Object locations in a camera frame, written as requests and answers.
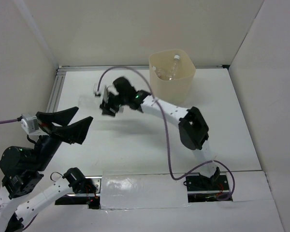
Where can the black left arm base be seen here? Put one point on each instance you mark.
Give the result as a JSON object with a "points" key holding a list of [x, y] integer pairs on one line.
{"points": [[89, 196]]}

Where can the beige plastic bin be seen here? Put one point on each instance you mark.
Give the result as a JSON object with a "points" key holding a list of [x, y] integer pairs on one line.
{"points": [[172, 91]]}

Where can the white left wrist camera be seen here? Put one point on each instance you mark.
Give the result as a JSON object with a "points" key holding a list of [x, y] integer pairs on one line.
{"points": [[30, 125]]}

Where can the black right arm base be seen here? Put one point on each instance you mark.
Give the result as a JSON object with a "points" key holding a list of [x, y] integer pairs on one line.
{"points": [[200, 190]]}

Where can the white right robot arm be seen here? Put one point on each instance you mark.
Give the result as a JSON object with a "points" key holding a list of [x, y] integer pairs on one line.
{"points": [[192, 127]]}

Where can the clear bottle white cap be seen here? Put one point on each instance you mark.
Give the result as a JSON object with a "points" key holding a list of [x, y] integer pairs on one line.
{"points": [[160, 72]]}

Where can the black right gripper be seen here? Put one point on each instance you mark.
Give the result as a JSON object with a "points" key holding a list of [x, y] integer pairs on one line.
{"points": [[106, 108]]}

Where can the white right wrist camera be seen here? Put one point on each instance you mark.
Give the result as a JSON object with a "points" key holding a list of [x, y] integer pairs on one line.
{"points": [[100, 94]]}

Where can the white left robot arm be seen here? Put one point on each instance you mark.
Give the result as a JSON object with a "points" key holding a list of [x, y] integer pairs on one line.
{"points": [[22, 167]]}

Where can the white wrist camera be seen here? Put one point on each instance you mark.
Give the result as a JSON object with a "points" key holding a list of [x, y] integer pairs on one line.
{"points": [[100, 94], [30, 125]]}

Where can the clear bottle grey cap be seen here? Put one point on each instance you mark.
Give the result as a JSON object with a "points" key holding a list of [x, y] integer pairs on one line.
{"points": [[173, 72]]}

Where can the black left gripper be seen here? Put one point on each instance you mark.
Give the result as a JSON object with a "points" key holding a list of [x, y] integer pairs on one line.
{"points": [[76, 132]]}

